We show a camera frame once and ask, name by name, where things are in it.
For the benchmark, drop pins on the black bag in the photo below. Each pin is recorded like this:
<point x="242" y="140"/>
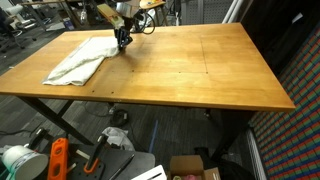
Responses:
<point x="236" y="171"/>

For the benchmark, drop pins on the open cardboard box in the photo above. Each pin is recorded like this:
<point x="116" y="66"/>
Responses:
<point x="186" y="163"/>

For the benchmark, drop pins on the crumpled white plastic bag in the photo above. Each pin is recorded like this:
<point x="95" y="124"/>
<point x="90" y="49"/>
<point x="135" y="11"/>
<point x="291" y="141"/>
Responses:
<point x="116" y="136"/>

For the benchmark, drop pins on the white flat box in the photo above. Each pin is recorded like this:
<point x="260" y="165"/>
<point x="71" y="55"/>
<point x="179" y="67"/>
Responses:
<point x="150" y="174"/>

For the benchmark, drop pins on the black office chair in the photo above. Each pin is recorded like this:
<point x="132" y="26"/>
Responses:
<point x="8" y="25"/>

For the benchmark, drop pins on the black pen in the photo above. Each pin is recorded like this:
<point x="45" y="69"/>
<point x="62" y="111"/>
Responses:
<point x="121" y="166"/>

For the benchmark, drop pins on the white cloth towel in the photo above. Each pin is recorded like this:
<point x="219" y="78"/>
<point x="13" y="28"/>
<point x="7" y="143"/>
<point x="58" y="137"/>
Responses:
<point x="80" y="61"/>

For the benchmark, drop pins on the olive wrist camera mount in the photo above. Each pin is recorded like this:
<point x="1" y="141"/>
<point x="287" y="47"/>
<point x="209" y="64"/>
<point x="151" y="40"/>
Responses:
<point x="110" y="15"/>

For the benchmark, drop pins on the black orange bar clamp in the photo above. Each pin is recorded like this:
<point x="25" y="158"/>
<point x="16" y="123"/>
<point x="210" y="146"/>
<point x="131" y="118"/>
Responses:
<point x="95" y="155"/>

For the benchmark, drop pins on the black perforated board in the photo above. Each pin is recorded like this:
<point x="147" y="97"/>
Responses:
<point x="113" y="159"/>

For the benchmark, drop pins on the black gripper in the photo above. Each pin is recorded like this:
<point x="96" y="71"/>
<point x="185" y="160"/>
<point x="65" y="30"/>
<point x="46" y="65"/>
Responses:
<point x="121" y="32"/>

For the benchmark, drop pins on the white plastic bucket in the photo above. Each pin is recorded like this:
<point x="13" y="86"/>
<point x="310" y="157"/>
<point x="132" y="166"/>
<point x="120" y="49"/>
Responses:
<point x="23" y="161"/>

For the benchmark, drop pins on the blue floor tape strip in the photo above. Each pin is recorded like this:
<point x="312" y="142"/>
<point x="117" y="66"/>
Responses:
<point x="153" y="136"/>

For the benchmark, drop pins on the large brown cardboard box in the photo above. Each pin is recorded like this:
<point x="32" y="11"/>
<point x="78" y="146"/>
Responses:
<point x="75" y="18"/>

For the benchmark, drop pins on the white vertical pipes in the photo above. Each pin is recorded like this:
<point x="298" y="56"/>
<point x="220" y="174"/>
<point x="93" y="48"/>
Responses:
<point x="233" y="10"/>

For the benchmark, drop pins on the white ribbed rail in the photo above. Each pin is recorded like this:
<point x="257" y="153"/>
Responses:
<point x="255" y="156"/>

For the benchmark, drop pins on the round wooden stool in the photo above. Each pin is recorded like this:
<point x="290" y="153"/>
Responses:
<point x="151" y="4"/>

